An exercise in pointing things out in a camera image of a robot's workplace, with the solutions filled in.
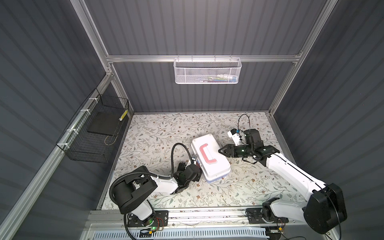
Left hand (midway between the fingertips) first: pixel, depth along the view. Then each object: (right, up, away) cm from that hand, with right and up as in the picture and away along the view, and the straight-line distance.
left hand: (193, 167), depth 90 cm
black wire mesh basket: (-50, +20, -19) cm, 57 cm away
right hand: (+16, +11, -11) cm, 23 cm away
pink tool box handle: (+9, +6, -9) cm, 14 cm away
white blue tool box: (+12, 0, -11) cm, 16 cm away
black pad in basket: (-44, +27, -17) cm, 54 cm away
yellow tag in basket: (-39, +31, -9) cm, 50 cm away
